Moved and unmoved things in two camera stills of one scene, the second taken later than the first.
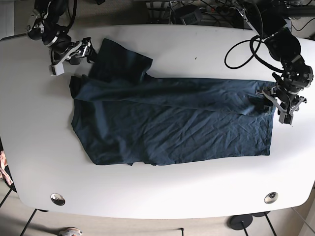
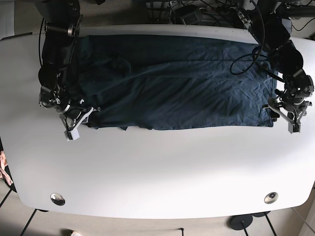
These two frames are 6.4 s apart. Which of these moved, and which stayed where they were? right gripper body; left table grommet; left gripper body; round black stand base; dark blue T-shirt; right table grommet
Moved: left gripper body; dark blue T-shirt; right gripper body
Stayed: left table grommet; round black stand base; right table grommet
